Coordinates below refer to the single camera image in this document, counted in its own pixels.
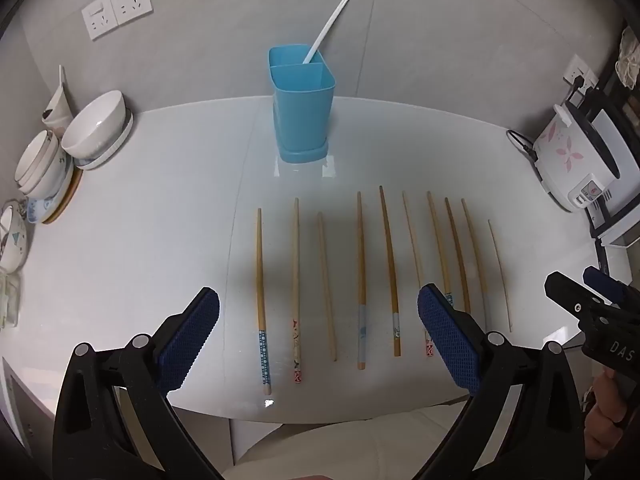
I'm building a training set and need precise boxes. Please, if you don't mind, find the stack of plates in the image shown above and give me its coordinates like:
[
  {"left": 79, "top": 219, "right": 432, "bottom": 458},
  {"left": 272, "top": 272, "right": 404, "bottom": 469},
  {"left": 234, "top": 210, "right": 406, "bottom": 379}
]
[{"left": 26, "top": 166, "right": 84, "bottom": 225}]

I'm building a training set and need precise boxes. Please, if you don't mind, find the set of wooden chopsticks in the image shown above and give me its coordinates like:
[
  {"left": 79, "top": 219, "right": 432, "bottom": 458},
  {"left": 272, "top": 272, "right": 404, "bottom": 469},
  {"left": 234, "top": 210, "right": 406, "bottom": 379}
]
[{"left": 291, "top": 185, "right": 488, "bottom": 386}]

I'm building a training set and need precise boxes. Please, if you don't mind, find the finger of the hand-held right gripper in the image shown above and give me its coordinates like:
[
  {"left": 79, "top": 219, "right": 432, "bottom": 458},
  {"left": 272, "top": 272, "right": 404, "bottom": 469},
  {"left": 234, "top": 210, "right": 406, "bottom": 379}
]
[
  {"left": 582, "top": 266, "right": 640, "bottom": 307},
  {"left": 545, "top": 271, "right": 608, "bottom": 322}
]

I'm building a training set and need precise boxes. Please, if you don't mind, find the large white bowl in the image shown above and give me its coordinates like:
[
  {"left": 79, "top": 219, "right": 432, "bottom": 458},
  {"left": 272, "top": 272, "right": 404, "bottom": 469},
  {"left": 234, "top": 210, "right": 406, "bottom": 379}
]
[{"left": 61, "top": 90, "right": 126, "bottom": 159}]

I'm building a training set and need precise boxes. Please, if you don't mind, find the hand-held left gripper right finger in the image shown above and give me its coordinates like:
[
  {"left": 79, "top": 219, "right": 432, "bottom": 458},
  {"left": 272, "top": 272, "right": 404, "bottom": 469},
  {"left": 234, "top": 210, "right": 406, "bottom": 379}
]
[{"left": 417, "top": 283, "right": 588, "bottom": 480}]

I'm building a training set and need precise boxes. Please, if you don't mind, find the white plate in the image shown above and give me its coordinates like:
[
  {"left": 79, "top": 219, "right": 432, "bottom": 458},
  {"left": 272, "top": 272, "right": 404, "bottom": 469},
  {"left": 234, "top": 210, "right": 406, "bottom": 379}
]
[{"left": 75, "top": 107, "right": 135, "bottom": 171}]

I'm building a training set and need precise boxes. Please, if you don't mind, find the stack of white bowls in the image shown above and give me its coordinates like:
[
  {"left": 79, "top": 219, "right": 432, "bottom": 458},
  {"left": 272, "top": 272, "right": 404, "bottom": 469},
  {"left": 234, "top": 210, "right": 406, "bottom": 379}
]
[{"left": 14, "top": 130, "right": 69, "bottom": 199}]

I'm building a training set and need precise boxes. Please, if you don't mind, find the black power cable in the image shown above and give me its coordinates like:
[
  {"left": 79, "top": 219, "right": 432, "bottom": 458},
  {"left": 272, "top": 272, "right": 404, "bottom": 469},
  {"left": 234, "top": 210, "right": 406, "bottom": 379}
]
[{"left": 506, "top": 129, "right": 540, "bottom": 162}]

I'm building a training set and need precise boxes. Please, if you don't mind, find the white cup with spoon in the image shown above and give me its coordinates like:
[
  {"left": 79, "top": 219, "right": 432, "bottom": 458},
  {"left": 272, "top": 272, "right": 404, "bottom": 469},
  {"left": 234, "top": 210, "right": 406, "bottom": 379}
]
[{"left": 41, "top": 65, "right": 74, "bottom": 139}]

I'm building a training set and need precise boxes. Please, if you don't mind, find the patterned white bowl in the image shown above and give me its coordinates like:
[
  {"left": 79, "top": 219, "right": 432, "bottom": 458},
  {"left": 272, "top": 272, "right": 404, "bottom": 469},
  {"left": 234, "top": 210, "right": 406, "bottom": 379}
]
[{"left": 0, "top": 200, "right": 29, "bottom": 274}]

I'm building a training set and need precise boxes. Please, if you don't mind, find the person's right hand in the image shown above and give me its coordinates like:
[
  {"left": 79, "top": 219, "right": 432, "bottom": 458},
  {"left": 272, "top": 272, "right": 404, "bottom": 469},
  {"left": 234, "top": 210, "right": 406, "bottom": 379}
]
[{"left": 582, "top": 366, "right": 631, "bottom": 462}]

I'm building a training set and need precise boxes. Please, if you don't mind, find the white wall socket with plug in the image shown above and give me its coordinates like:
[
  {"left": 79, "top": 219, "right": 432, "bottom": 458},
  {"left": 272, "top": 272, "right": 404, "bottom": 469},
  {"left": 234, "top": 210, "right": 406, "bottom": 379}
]
[{"left": 563, "top": 54, "right": 599, "bottom": 92}]

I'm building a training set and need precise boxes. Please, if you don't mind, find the blue dotted wooden chopstick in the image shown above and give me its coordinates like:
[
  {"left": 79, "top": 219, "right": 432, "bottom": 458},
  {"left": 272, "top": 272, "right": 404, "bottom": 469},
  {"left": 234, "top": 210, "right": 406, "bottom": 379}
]
[{"left": 256, "top": 208, "right": 272, "bottom": 396}]

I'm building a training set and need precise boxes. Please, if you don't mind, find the blue plastic utensil holder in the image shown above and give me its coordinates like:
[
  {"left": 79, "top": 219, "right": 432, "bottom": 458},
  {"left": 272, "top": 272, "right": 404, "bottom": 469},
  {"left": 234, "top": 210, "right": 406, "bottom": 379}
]
[{"left": 268, "top": 45, "right": 336, "bottom": 164}]

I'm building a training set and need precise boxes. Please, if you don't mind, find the white crumpled cloth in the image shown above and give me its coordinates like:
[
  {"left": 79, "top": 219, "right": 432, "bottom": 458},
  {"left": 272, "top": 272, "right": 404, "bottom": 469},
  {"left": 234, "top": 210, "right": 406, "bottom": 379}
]
[{"left": 619, "top": 25, "right": 640, "bottom": 88}]

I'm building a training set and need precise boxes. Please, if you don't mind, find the black metal rack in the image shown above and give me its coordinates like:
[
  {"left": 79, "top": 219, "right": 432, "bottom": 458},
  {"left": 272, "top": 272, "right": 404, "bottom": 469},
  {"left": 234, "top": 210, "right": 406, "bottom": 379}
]
[{"left": 580, "top": 19, "right": 640, "bottom": 291}]

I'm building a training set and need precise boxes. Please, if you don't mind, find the thin pale chopstick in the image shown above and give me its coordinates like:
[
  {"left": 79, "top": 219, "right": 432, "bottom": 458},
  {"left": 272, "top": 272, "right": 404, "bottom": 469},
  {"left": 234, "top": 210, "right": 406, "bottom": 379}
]
[{"left": 487, "top": 219, "right": 513, "bottom": 333}]

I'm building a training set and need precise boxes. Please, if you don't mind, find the clear plastic container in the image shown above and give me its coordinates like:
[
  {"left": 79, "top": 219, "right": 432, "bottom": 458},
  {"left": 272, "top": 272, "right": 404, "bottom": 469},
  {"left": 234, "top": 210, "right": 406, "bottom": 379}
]
[{"left": 0, "top": 270, "right": 24, "bottom": 330}]

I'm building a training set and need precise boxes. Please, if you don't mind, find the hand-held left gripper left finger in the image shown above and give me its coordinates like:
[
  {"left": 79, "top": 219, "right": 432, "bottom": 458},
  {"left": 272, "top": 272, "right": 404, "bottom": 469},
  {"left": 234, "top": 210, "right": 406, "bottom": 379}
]
[{"left": 52, "top": 286, "right": 223, "bottom": 480}]

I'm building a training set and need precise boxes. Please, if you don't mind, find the white floral rice cooker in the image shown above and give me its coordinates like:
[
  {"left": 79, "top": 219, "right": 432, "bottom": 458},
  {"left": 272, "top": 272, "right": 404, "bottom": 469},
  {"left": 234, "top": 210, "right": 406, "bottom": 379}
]
[{"left": 532, "top": 87, "right": 627, "bottom": 214}]

